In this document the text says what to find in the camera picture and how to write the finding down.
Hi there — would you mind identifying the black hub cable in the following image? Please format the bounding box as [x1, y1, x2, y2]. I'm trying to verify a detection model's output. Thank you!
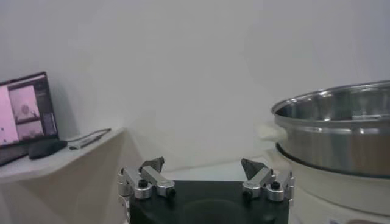
[65, 127, 112, 144]

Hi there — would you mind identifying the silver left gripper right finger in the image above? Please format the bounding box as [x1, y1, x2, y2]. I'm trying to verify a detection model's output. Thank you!
[240, 158, 296, 203]

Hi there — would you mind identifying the grey USB hub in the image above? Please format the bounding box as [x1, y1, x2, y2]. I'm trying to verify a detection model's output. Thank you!
[68, 137, 101, 150]

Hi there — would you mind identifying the white side table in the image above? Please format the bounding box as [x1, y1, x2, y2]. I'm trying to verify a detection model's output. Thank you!
[0, 127, 144, 224]

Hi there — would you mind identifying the black computer mouse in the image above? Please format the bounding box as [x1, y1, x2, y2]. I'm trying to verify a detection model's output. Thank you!
[29, 139, 68, 161]

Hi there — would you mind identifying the stainless steel steamer basket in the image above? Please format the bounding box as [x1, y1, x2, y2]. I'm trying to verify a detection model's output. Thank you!
[257, 79, 390, 179]

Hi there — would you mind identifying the black laptop with pink screen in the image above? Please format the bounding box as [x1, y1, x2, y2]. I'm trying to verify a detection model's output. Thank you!
[0, 71, 60, 167]

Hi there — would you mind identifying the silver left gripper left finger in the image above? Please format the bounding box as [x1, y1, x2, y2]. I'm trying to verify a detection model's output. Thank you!
[118, 156, 177, 200]

